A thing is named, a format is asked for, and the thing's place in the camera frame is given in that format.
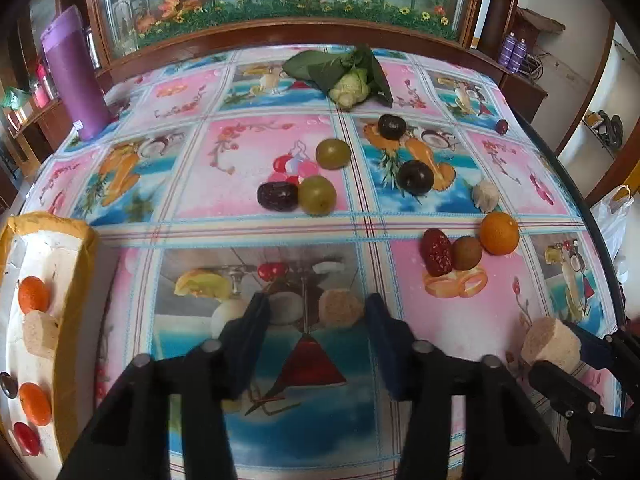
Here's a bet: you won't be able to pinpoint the dark wrinkled date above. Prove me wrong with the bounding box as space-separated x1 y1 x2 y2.
257 182 300 211

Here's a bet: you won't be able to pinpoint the purple spray bottles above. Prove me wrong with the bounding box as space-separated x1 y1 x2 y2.
501 32 529 72

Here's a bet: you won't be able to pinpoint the white foam tray yellow tape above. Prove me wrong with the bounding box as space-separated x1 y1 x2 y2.
0 212 101 467

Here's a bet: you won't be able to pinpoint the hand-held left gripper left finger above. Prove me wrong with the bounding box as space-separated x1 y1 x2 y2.
57 292 273 480

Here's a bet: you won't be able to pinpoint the red tomato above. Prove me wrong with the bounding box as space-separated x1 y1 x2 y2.
12 421 42 457

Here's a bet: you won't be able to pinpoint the red jujube date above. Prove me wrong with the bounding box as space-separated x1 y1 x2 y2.
420 228 455 278

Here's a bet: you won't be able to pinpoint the pink flask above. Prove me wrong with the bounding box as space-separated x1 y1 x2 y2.
31 65 53 109

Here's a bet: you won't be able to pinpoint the beige cracker block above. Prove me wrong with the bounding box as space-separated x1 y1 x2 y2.
22 311 62 359

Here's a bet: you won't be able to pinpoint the brown kiwi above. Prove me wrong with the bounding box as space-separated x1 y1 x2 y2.
452 236 483 277

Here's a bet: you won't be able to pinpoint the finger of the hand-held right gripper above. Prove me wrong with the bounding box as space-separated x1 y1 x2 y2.
529 360 607 415
572 326 640 376

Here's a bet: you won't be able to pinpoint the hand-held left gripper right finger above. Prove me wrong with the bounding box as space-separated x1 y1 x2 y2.
364 292 571 480

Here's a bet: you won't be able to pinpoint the garlic bulb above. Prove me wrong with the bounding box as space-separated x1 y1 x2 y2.
472 181 501 213

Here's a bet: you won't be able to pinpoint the white plastic bag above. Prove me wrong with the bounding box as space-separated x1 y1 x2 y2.
590 185 636 266

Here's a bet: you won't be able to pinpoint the dark purple plum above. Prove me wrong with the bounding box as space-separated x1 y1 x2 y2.
377 114 406 141
397 160 435 196

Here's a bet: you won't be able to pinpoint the small orange mandarin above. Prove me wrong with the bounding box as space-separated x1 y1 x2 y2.
479 211 521 256

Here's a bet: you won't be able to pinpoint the dark tool on shelf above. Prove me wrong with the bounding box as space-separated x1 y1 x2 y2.
585 110 626 148

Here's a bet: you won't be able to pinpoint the purple thermos flask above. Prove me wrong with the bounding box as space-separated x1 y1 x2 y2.
40 5 112 142

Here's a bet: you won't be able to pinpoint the green packet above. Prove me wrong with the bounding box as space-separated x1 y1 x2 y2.
0 87 30 109

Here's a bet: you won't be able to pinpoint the green round fruit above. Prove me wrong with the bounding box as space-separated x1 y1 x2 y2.
298 175 335 216
315 138 351 170

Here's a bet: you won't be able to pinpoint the large orange mandarin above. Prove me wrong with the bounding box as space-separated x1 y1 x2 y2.
19 382 53 427

